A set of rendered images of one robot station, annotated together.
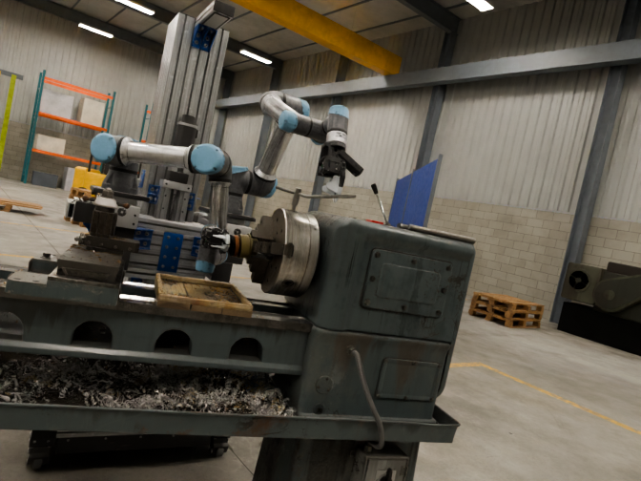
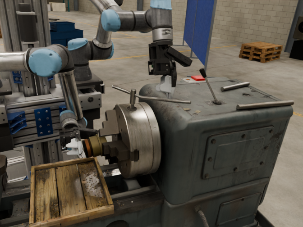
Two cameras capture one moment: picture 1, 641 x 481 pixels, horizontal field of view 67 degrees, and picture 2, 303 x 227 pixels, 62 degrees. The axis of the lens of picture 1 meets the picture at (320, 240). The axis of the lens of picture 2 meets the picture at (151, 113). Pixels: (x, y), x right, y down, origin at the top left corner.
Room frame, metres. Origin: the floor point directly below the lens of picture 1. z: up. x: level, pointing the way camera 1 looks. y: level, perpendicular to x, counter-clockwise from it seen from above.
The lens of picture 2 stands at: (0.84, 0.08, 1.65)
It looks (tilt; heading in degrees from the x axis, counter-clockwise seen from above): 25 degrees down; 357
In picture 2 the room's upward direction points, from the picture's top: 4 degrees clockwise
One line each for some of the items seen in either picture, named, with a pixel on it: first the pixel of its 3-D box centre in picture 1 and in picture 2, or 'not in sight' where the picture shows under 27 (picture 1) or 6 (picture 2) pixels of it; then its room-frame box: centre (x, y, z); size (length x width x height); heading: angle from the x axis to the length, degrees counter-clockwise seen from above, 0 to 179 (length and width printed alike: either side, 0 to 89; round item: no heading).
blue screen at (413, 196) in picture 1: (400, 235); (195, 16); (8.50, -1.34, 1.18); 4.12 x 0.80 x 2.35; 179
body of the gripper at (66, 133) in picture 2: (215, 238); (70, 136); (1.80, 0.39, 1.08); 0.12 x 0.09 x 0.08; 21
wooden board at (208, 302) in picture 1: (200, 293); (69, 188); (1.69, 0.37, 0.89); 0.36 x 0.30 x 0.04; 21
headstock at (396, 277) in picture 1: (376, 273); (206, 129); (1.94, -0.25, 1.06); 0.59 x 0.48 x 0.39; 111
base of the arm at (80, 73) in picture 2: (229, 201); (79, 69); (2.36, 0.47, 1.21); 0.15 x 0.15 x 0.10
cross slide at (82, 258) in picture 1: (93, 259); not in sight; (1.57, 0.71, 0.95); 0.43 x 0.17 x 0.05; 21
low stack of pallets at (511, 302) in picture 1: (506, 309); (260, 51); (9.07, -3.69, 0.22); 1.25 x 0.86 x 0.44; 131
